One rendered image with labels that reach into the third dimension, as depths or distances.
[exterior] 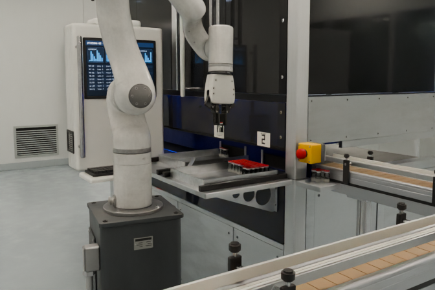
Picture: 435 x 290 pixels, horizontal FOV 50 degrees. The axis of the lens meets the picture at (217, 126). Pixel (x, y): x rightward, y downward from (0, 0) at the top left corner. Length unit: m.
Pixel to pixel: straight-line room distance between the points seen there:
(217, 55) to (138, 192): 0.51
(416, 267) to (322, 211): 1.05
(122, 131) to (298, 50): 0.75
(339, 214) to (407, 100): 0.64
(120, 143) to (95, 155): 1.04
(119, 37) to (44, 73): 5.65
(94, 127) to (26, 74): 4.59
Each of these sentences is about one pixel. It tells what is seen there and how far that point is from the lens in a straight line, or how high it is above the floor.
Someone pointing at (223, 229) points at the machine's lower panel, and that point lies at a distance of 2.30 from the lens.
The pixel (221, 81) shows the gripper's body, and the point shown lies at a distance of 1.55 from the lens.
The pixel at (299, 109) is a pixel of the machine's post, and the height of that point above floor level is 1.16.
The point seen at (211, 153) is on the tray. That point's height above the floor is 0.89.
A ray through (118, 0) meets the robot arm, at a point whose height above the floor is 1.50.
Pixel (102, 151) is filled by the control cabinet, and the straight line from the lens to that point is 2.49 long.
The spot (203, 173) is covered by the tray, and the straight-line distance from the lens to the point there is 1.93.
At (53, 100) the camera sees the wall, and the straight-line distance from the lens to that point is 7.08.
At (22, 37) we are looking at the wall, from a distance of 7.02.
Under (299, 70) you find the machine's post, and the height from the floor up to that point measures 1.31.
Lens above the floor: 1.28
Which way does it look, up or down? 6 degrees down
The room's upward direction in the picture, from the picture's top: straight up
